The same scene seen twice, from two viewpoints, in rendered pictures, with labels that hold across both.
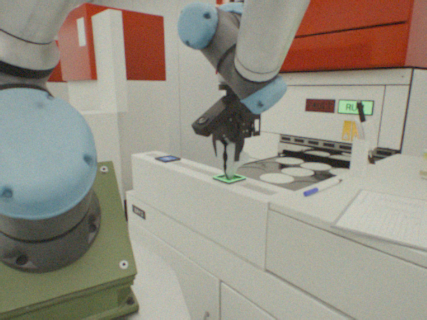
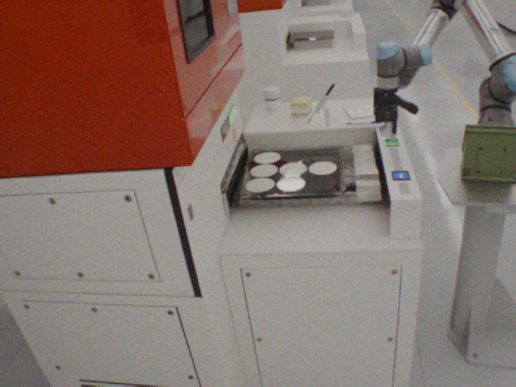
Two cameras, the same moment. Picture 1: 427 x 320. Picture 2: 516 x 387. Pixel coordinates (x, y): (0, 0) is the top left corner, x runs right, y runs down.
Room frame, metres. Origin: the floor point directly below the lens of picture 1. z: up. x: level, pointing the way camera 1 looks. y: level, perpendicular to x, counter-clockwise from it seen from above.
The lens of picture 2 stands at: (2.03, 0.89, 1.70)
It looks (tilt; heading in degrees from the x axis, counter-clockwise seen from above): 29 degrees down; 233
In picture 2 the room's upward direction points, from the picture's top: 8 degrees counter-clockwise
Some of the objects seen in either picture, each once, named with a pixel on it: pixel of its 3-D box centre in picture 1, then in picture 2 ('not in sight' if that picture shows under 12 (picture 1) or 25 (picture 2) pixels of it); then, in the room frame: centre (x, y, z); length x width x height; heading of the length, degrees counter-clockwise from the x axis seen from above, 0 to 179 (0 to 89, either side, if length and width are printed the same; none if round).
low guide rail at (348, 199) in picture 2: not in sight; (310, 200); (1.02, -0.15, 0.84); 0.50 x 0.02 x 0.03; 131
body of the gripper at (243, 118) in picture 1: (236, 112); (385, 103); (0.70, -0.05, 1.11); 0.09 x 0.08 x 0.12; 131
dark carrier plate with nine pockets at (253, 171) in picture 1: (297, 172); (293, 170); (0.97, -0.27, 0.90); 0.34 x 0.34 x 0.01; 41
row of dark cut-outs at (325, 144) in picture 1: (328, 145); (233, 158); (1.12, -0.42, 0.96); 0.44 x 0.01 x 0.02; 41
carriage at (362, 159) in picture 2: not in sight; (365, 172); (0.78, -0.08, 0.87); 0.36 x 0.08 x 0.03; 41
